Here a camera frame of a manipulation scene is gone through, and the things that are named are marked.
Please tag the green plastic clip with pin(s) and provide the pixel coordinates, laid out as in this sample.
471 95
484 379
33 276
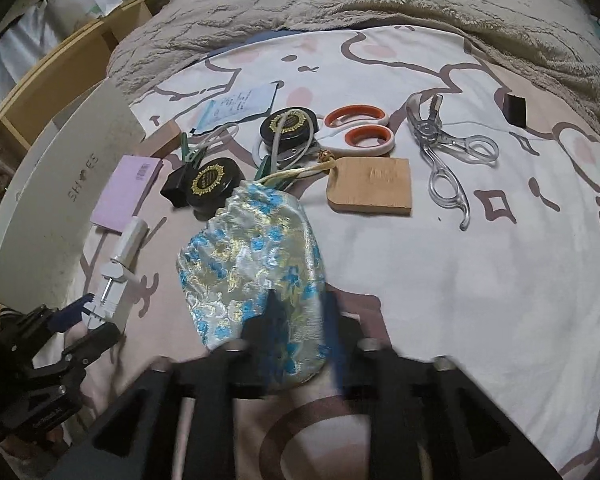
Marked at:
266 165
187 152

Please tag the beige textured blanket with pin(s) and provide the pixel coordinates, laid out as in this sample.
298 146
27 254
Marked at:
380 5

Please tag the small black box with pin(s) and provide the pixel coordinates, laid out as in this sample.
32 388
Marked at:
516 110

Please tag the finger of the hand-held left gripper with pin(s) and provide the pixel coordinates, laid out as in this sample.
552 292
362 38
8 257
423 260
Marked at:
72 312
100 337

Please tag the pink booklet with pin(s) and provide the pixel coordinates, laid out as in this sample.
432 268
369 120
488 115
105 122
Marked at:
125 190

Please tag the blue white packet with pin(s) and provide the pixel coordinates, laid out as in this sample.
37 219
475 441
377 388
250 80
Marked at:
240 102

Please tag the brown square case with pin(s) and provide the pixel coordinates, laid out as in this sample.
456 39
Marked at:
165 142

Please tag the printed blanket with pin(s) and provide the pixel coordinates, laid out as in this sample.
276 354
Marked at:
455 285

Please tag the white watch link tool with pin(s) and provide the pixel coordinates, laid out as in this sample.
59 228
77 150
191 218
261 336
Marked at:
132 237

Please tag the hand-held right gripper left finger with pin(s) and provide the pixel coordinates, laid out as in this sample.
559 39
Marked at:
272 335

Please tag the black round tin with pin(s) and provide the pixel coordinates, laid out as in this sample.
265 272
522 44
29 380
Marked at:
300 122
212 180

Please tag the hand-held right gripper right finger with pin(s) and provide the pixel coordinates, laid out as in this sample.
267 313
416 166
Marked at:
335 340

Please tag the wooden tag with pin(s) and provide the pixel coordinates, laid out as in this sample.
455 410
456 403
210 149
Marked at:
370 185

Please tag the wooden shelf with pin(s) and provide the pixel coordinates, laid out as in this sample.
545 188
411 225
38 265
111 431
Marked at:
80 55

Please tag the clear plastic tongs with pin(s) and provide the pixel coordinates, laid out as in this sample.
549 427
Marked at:
426 127

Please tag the white shoe box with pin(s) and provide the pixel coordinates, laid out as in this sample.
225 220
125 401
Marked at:
55 200

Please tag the blue floral fabric pouch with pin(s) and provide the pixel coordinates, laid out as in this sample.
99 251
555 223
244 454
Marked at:
250 255

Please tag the orange white scissors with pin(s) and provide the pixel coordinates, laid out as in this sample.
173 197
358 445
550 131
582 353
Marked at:
355 109

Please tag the grey curtain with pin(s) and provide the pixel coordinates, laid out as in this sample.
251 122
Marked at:
10 55

